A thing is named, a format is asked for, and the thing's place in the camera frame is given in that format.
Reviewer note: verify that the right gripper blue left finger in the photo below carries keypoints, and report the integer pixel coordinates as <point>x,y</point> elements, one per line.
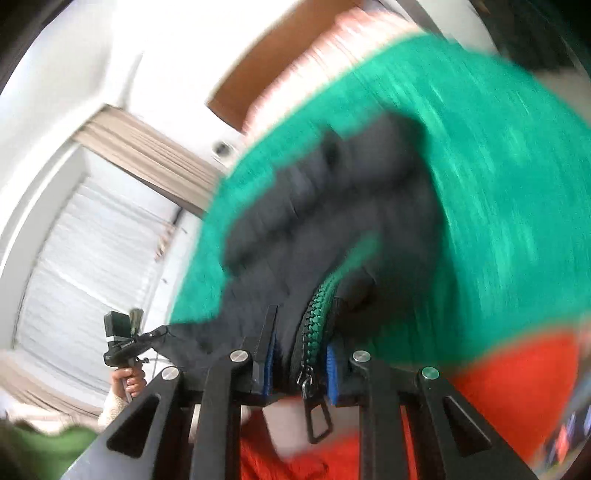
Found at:
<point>185,424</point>

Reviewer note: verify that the green plush blanket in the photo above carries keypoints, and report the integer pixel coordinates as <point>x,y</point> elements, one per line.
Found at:
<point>511,164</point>

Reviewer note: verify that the pink checkered bed sheet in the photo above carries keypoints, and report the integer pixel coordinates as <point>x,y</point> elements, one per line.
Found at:
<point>356,36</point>

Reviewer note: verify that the orange fuzzy trousers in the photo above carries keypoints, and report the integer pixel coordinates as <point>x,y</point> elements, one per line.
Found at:
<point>486,419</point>

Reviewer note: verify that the black puffer jacket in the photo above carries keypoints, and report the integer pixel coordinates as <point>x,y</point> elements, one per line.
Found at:
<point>343,246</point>

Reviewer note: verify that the beige curtain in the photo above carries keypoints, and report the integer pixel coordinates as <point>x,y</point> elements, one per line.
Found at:
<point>150,157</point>

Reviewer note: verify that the white round camera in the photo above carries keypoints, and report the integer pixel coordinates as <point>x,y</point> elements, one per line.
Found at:
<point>222,149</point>

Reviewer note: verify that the white fuzzy sleeve cuff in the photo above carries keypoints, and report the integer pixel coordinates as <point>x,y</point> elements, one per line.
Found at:
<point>113,406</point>

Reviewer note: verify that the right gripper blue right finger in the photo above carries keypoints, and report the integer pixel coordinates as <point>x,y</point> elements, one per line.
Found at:
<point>417,425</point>

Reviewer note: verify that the person's left hand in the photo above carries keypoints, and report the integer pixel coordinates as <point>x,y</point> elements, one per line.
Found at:
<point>128,382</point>

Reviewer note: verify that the brown wooden headboard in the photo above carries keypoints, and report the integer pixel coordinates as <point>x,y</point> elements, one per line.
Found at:
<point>271,55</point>

